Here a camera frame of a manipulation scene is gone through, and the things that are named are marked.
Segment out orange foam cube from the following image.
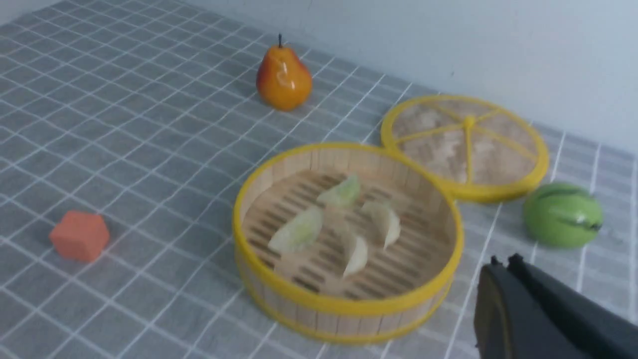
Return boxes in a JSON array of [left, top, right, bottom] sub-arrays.
[[49, 210, 110, 263]]

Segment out bamboo steamer tray yellow rim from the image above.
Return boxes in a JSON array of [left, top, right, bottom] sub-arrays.
[[232, 142, 464, 345]]

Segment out orange toy pear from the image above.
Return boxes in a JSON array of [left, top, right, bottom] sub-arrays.
[[256, 34, 313, 112]]

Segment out white dumpling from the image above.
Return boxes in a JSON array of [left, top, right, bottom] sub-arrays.
[[341, 232, 368, 278], [361, 201, 401, 250]]

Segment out woven bamboo steamer lid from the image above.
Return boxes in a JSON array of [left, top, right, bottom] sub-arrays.
[[380, 95, 549, 202]]

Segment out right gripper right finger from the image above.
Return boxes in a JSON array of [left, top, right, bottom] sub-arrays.
[[507, 254, 638, 359]]

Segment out green dumpling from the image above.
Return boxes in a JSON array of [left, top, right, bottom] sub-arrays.
[[268, 206, 323, 254], [317, 174, 361, 207]]

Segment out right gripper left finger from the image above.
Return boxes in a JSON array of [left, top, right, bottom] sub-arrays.
[[474, 255, 589, 359]]

